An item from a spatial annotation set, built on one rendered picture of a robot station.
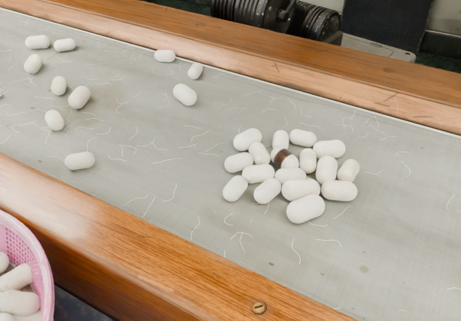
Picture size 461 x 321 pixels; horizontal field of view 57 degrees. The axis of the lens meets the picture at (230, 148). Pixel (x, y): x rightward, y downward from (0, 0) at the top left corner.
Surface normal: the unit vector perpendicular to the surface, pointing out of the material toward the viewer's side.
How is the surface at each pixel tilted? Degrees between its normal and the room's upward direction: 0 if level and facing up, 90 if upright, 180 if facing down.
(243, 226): 0
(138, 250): 0
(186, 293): 0
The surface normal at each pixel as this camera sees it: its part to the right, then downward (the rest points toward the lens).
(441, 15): -0.47, 0.54
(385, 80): 0.00, -0.77
